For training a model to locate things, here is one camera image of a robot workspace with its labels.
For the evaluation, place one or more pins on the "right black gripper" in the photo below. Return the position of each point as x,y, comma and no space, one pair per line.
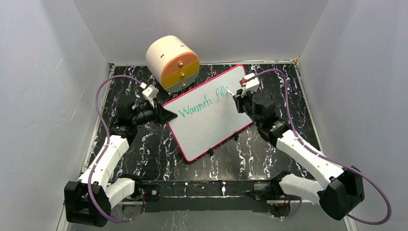
239,99

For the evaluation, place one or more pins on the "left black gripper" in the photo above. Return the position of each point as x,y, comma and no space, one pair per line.
162,115

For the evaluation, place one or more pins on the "pink framed whiteboard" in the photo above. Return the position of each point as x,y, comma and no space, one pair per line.
206,114

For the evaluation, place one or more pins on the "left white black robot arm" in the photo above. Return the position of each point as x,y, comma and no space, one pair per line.
90,199

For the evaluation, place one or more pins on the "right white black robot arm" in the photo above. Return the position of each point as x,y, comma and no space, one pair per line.
336,189

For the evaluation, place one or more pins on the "cream cylindrical drawer box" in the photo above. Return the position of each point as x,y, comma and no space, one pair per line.
174,65

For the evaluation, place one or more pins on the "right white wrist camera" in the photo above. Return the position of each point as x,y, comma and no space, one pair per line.
249,83

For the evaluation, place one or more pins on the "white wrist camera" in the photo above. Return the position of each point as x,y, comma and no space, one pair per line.
150,93
249,83

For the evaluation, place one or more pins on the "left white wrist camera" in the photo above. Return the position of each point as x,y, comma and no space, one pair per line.
150,93

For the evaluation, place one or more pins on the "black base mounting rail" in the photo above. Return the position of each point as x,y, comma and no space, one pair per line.
209,195

